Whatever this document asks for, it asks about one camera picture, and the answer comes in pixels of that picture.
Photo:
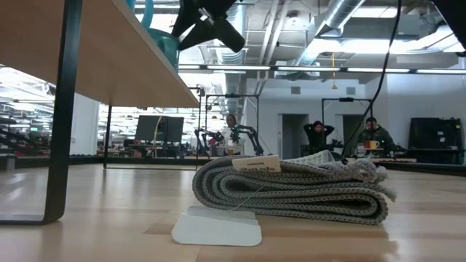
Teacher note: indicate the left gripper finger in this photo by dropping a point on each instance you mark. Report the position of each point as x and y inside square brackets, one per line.
[198, 36]
[185, 18]

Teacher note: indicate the black background robot arm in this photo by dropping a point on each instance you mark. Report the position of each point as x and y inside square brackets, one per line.
[251, 132]

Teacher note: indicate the wooden tray board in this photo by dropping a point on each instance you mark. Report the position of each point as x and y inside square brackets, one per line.
[109, 54]

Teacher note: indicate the black monitor back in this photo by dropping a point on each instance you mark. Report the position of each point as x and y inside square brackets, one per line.
[149, 129]

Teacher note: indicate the grey folded knit towel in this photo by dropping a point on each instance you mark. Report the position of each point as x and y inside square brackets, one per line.
[291, 196]

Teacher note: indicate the silver spiral air duct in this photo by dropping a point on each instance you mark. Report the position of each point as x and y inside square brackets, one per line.
[338, 14]
[233, 58]

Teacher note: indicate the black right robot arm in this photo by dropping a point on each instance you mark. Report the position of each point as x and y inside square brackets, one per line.
[453, 18]

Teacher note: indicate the grey wall vent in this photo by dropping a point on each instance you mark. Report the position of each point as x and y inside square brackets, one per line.
[296, 90]
[350, 91]

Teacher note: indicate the person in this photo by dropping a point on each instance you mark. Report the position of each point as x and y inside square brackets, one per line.
[318, 136]
[233, 131]
[378, 132]

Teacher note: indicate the black equipment cabinet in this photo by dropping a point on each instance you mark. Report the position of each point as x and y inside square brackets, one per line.
[433, 138]

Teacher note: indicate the beige towel label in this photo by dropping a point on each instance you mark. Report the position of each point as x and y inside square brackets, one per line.
[256, 163]

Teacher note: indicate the yellow mug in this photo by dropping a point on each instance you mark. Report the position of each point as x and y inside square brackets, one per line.
[374, 144]

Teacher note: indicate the teal enamel mug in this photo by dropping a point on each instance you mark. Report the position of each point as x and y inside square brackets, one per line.
[167, 45]

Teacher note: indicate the ceiling light strip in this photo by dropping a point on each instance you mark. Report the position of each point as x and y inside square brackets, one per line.
[365, 70]
[308, 69]
[238, 67]

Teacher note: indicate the white paper tag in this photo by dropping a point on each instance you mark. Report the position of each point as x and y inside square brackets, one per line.
[218, 229]

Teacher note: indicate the black metal rig frame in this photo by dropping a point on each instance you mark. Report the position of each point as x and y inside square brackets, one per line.
[233, 96]
[346, 99]

